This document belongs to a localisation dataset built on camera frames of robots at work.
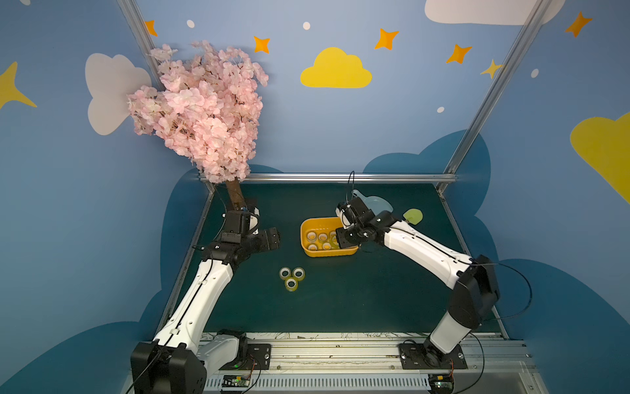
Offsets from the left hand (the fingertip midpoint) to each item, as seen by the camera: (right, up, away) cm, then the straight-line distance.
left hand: (268, 233), depth 81 cm
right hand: (+26, -2, +4) cm, 26 cm away
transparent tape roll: (+14, -3, +21) cm, 25 cm away
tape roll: (+15, -7, +17) cm, 24 cm away
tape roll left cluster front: (+7, -19, +8) cm, 22 cm away
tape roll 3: (+20, -7, +15) cm, 26 cm away
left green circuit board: (-8, -43, -9) cm, 45 cm away
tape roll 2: (+19, -4, +20) cm, 28 cm away
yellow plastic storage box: (+19, +2, +23) cm, 30 cm away
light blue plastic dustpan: (+45, +11, +36) cm, 59 cm away
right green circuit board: (+54, -45, -8) cm, 71 cm away
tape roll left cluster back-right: (+10, -16, +10) cm, 21 cm away
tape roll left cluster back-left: (+4, -16, +10) cm, 20 cm away
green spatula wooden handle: (+62, +5, +30) cm, 69 cm away
